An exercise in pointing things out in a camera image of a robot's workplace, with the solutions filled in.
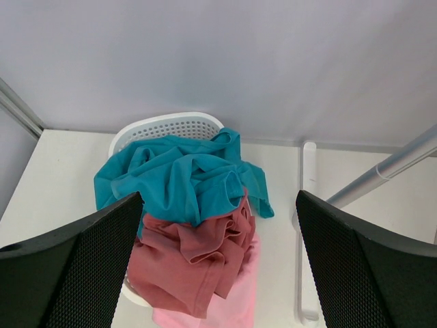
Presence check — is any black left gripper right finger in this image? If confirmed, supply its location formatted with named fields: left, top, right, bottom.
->
left=295, top=189, right=437, bottom=328

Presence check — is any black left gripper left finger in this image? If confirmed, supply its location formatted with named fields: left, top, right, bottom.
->
left=1, top=192, right=143, bottom=327

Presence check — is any red t shirt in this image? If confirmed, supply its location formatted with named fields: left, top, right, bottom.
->
left=127, top=196, right=255, bottom=318

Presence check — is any pink t shirt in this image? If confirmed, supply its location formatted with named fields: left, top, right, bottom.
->
left=152, top=235, right=261, bottom=328

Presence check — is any teal t shirt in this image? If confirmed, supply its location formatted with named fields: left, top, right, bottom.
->
left=94, top=128, right=274, bottom=226

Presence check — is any metal clothes rack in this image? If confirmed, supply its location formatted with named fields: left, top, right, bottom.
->
left=292, top=123, right=437, bottom=323

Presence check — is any white perforated plastic basket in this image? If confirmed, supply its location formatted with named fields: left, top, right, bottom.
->
left=108, top=111, right=225, bottom=308

